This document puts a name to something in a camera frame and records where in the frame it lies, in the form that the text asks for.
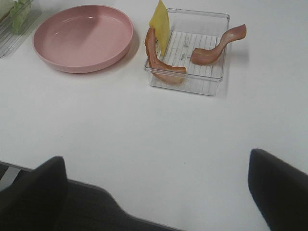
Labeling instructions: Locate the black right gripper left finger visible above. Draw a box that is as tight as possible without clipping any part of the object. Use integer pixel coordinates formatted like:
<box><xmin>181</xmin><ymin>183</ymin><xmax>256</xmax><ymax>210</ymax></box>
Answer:
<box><xmin>0</xmin><ymin>156</ymin><xmax>69</xmax><ymax>231</ymax></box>

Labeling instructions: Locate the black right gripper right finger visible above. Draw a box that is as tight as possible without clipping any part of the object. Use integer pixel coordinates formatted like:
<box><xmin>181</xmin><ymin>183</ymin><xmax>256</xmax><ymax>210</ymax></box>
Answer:
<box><xmin>248</xmin><ymin>149</ymin><xmax>308</xmax><ymax>231</ymax></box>

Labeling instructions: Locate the wavy bacon strip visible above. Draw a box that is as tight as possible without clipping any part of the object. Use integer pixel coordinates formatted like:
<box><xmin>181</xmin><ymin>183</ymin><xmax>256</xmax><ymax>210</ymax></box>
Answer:
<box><xmin>191</xmin><ymin>24</ymin><xmax>246</xmax><ymax>65</ymax></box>

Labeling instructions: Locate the curled bacon strip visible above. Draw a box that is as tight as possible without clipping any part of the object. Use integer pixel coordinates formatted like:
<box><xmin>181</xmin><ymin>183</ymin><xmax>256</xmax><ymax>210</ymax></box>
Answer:
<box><xmin>145</xmin><ymin>27</ymin><xmax>187</xmax><ymax>84</ymax></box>

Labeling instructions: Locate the yellow cheese slice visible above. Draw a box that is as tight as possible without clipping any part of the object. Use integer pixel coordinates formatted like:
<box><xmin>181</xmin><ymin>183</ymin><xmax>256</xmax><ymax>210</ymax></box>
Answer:
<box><xmin>149</xmin><ymin>0</ymin><xmax>170</xmax><ymax>56</ymax></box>

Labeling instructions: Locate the green lettuce leaf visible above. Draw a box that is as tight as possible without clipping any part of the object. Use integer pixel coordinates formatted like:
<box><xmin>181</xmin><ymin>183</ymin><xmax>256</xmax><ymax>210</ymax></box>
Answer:
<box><xmin>10</xmin><ymin>0</ymin><xmax>32</xmax><ymax>34</ymax></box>

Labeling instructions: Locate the clear left plastic tray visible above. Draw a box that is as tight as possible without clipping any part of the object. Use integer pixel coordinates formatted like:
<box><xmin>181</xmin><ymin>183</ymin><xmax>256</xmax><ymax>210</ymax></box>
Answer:
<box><xmin>0</xmin><ymin>0</ymin><xmax>42</xmax><ymax>58</ymax></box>

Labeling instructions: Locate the clear plastic tray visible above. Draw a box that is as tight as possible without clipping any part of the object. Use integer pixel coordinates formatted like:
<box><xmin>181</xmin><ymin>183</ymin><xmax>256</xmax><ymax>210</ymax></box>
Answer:
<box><xmin>0</xmin><ymin>0</ymin><xmax>42</xmax><ymax>58</ymax></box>
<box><xmin>144</xmin><ymin>8</ymin><xmax>231</xmax><ymax>97</ymax></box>

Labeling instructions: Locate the pink round plate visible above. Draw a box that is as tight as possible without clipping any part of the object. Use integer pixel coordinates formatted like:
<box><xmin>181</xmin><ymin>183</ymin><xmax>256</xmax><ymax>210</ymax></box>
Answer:
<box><xmin>33</xmin><ymin>5</ymin><xmax>134</xmax><ymax>74</ymax></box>

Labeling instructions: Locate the clear right plastic tray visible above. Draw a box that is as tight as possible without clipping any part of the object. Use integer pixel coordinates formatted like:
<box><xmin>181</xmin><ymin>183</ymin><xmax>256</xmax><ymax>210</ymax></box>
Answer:
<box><xmin>144</xmin><ymin>8</ymin><xmax>231</xmax><ymax>97</ymax></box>

